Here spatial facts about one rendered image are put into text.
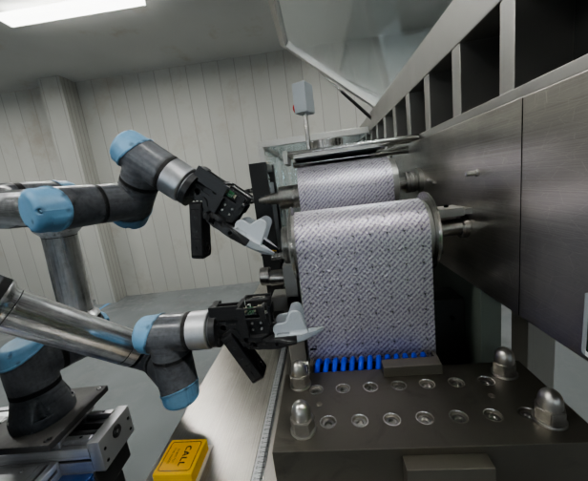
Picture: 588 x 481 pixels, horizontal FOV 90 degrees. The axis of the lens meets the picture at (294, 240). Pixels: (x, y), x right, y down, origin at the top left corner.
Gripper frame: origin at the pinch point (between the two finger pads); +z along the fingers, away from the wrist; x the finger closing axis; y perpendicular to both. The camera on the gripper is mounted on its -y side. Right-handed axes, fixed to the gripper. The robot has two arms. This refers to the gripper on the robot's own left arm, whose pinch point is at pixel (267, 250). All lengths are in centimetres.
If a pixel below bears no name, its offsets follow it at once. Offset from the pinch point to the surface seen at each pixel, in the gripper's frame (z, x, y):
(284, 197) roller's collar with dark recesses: -4.4, 22.4, 8.6
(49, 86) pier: -357, 327, -71
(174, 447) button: 5.4, -13.7, -37.2
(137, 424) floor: -11, 96, -172
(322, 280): 11.3, -5.7, 2.6
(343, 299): 16.5, -5.7, 1.7
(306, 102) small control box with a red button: -17, 52, 37
